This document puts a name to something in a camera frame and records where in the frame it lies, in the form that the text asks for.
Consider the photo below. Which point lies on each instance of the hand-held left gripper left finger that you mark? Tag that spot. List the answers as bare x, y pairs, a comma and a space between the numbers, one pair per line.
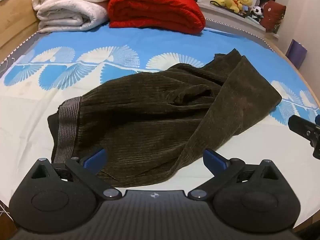
96, 159

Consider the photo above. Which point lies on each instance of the white folded blanket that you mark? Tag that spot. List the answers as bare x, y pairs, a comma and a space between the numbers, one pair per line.
70, 10

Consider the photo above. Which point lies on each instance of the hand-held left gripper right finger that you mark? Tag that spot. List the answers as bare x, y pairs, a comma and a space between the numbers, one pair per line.
212, 160

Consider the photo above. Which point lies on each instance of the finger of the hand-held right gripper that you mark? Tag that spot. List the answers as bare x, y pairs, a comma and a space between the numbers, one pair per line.
301, 126

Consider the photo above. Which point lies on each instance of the wooden bed frame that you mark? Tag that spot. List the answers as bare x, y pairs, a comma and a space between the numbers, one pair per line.
15, 25

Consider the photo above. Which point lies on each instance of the dark red cushion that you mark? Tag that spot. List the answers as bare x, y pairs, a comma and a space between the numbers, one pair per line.
272, 15

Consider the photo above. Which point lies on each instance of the white headboard shelf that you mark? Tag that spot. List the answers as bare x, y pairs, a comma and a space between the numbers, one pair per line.
225, 18

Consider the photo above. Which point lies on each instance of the red folded blanket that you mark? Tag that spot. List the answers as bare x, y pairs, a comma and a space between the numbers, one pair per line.
155, 10

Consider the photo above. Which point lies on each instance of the panda plush toy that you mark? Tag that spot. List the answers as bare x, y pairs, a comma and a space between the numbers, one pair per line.
257, 12

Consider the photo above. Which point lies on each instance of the blue white printed bed sheet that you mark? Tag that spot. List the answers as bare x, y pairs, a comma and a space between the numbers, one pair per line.
155, 42

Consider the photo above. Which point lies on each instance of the purple bag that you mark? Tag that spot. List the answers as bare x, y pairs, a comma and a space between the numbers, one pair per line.
296, 53

